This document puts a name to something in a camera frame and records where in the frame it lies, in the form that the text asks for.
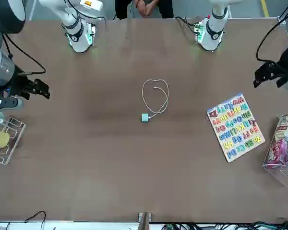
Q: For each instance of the black left wrist bracket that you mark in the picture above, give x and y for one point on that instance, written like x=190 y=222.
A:
x=282 y=82

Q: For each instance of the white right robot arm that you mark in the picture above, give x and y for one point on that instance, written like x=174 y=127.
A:
x=79 y=40

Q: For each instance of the person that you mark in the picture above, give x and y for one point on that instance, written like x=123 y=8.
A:
x=122 y=9

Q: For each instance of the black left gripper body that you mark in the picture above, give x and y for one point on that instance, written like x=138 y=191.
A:
x=282 y=68

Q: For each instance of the black wrist bracket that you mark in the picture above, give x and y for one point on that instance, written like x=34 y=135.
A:
x=4 y=103
x=282 y=82

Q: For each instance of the aluminium camera post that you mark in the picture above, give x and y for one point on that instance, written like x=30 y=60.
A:
x=145 y=221

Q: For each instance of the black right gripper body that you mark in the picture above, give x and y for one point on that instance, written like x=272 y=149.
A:
x=20 y=83

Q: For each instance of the white pink snack bag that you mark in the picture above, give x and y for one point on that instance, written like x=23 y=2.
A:
x=285 y=127

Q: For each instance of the colourful alphabet puzzle board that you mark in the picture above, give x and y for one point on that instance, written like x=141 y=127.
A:
x=235 y=127

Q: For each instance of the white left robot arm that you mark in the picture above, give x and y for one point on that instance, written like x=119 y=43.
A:
x=212 y=36

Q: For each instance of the aluminium frame post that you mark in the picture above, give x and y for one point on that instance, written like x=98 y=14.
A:
x=282 y=20

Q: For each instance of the black right wrist bracket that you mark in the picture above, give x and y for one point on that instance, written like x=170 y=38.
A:
x=4 y=103

